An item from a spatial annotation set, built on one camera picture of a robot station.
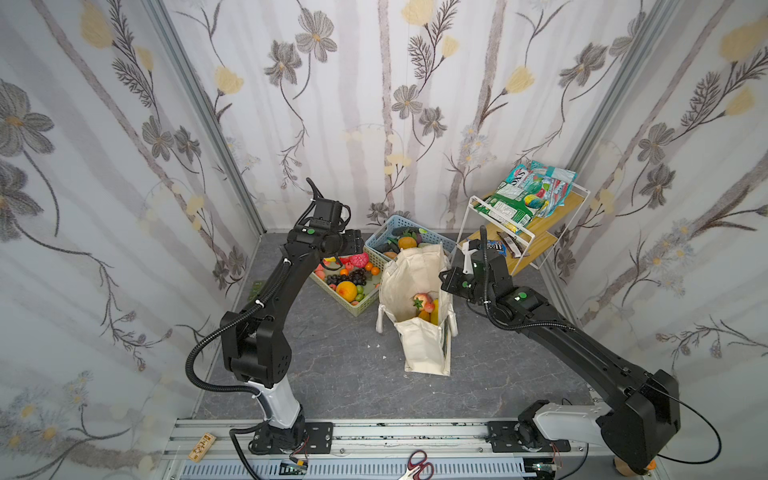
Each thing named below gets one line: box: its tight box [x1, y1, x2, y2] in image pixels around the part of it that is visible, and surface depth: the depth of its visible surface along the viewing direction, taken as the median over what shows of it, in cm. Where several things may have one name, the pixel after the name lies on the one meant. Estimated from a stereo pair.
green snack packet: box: [474, 180, 545, 234], surface depth 79 cm
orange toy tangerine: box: [398, 236, 417, 249], surface depth 109 cm
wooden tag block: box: [188, 432, 217, 463], surface depth 73 cm
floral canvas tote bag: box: [376, 244, 459, 377], surface depth 86 cm
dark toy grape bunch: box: [349, 268, 367, 286], surface depth 106 cm
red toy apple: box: [413, 291, 435, 313], surface depth 97 cm
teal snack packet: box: [505, 160, 578, 218], surface depth 82 cm
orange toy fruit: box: [336, 281, 358, 302], surface depth 97 cm
